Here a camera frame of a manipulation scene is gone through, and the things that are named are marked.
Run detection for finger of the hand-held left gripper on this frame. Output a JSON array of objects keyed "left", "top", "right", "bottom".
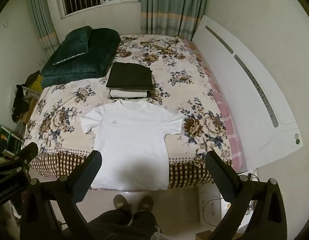
[{"left": 0, "top": 142, "right": 39, "bottom": 180}]

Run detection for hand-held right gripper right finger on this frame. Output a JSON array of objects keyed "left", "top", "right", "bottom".
[{"left": 205, "top": 150, "right": 288, "bottom": 240}]

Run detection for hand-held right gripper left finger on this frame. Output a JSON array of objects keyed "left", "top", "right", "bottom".
[{"left": 20, "top": 150, "right": 103, "bottom": 240}]

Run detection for white t-shirt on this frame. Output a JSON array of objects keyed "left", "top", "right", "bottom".
[{"left": 81, "top": 99, "right": 184, "bottom": 191}]

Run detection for green shelf rack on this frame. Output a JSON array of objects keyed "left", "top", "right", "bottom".
[{"left": 0, "top": 121, "right": 23, "bottom": 156}]

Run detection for cardboard box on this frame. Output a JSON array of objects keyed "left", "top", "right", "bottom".
[{"left": 24, "top": 100, "right": 38, "bottom": 123}]

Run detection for person's left shoe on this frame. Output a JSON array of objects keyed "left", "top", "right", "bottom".
[{"left": 113, "top": 194, "right": 132, "bottom": 211}]

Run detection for person's shoe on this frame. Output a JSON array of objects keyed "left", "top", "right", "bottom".
[
  {"left": 139, "top": 195, "right": 155, "bottom": 211},
  {"left": 113, "top": 194, "right": 132, "bottom": 211}
]

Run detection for hanging black cloth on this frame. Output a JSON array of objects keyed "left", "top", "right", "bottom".
[{"left": 11, "top": 84, "right": 33, "bottom": 123}]

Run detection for pink striped sheet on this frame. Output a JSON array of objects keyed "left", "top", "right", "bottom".
[{"left": 182, "top": 39, "right": 248, "bottom": 173}]

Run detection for person's left leg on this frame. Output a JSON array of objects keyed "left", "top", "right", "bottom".
[{"left": 88, "top": 208, "right": 133, "bottom": 240}]

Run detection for person's leg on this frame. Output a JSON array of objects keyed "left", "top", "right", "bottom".
[
  {"left": 131, "top": 210, "right": 160, "bottom": 240},
  {"left": 88, "top": 208, "right": 133, "bottom": 240}
]

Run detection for person's right shoe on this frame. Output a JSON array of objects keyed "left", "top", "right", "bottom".
[{"left": 139, "top": 195, "right": 155, "bottom": 211}]

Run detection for white headboard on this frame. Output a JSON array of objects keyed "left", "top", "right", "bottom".
[{"left": 192, "top": 15, "right": 306, "bottom": 173}]

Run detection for yellow box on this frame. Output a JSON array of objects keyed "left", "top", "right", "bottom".
[{"left": 29, "top": 75, "right": 43, "bottom": 91}]

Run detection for dark cloth on yellow box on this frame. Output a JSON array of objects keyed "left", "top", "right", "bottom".
[{"left": 24, "top": 70, "right": 41, "bottom": 86}]

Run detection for person's right leg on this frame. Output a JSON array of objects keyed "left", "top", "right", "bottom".
[{"left": 131, "top": 210, "right": 160, "bottom": 240}]

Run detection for folded white striped cloth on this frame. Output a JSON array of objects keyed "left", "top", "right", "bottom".
[{"left": 108, "top": 88, "right": 148, "bottom": 100}]

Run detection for floral bed sheet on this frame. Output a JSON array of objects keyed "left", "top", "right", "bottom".
[{"left": 22, "top": 33, "right": 245, "bottom": 189}]

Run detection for black folded garment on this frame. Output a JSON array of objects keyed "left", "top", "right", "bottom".
[{"left": 106, "top": 62, "right": 154, "bottom": 91}]

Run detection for dark green pillow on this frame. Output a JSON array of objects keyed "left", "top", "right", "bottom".
[{"left": 52, "top": 26, "right": 92, "bottom": 66}]

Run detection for dark green quilt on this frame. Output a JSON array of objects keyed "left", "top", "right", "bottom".
[{"left": 41, "top": 27, "right": 120, "bottom": 89}]

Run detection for narrow teal curtain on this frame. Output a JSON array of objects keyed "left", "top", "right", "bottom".
[{"left": 27, "top": 0, "right": 58, "bottom": 56}]

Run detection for wide teal curtain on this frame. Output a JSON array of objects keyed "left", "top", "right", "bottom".
[{"left": 140, "top": 0, "right": 213, "bottom": 40}]

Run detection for black cable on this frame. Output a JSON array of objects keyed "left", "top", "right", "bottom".
[{"left": 203, "top": 195, "right": 226, "bottom": 227}]

